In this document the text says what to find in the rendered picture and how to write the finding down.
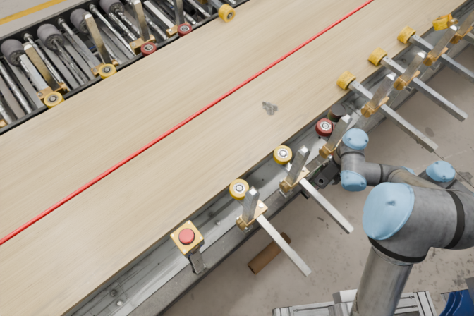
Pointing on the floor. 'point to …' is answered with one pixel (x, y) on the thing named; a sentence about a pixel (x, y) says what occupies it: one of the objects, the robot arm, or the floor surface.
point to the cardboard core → (266, 255)
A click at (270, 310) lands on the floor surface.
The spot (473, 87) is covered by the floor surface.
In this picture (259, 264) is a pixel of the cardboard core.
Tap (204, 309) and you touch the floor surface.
